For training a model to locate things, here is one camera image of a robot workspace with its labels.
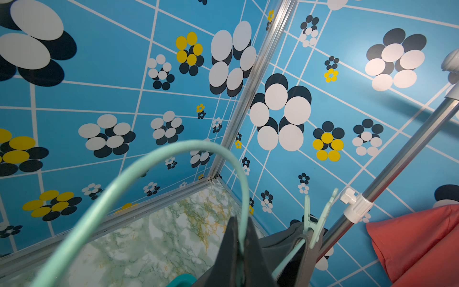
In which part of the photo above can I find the metal clothes rack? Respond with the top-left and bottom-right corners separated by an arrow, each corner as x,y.
317,48 -> 459,257

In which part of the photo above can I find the red garment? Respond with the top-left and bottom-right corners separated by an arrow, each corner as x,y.
366,204 -> 459,287

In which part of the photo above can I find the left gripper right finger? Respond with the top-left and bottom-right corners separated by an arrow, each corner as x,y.
243,218 -> 277,287

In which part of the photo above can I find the pale green clothespin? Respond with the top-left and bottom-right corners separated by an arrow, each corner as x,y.
304,188 -> 338,249

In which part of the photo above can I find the dark grey garment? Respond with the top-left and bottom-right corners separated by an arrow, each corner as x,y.
194,220 -> 321,287

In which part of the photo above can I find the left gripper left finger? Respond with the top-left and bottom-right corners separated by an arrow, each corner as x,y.
204,216 -> 239,287

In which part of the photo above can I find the teal laundry basket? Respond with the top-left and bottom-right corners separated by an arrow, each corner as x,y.
166,274 -> 197,287

